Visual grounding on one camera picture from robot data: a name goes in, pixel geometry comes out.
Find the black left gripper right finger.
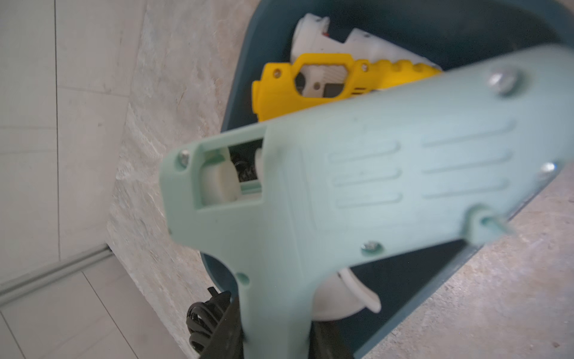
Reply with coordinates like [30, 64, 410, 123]
[309, 322, 354, 359]

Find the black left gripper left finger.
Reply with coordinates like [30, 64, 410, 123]
[200, 298, 244, 359]

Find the mint green glue gun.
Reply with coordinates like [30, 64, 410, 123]
[159, 45, 573, 358]

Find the yellow glue gun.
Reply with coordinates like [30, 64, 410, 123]
[252, 53, 442, 122]

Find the black bundled power cable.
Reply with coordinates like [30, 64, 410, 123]
[185, 286, 233, 354]

